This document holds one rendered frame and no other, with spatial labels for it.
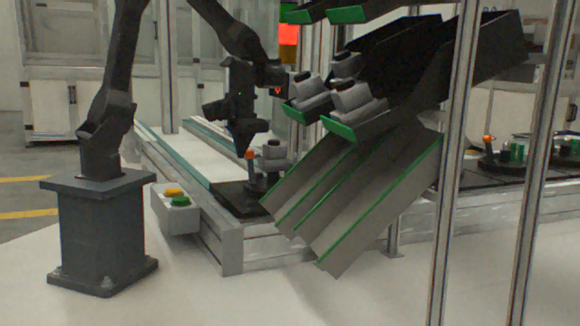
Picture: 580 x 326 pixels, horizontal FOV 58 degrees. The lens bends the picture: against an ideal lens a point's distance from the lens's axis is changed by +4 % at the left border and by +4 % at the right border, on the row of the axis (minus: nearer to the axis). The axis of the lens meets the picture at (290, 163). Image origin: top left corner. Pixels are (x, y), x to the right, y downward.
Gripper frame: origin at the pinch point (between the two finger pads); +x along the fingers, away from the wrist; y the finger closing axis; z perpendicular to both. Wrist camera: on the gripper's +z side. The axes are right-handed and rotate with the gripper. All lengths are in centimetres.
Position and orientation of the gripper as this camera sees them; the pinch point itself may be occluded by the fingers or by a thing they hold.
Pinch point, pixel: (240, 143)
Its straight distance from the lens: 114.9
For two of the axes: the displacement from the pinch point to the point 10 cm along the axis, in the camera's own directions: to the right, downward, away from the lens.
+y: 4.3, 2.3, -8.7
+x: -0.5, 9.7, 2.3
